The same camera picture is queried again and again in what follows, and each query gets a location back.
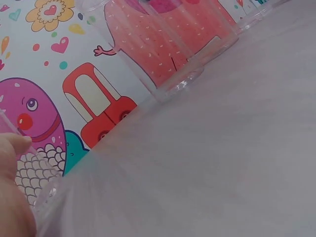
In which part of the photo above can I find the person's left hand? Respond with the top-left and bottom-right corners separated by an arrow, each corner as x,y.
0,132 -> 38,237

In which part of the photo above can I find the clear plastic cup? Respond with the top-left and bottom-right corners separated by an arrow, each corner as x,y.
148,0 -> 240,65
0,108 -> 67,237
75,0 -> 206,104
236,0 -> 292,32

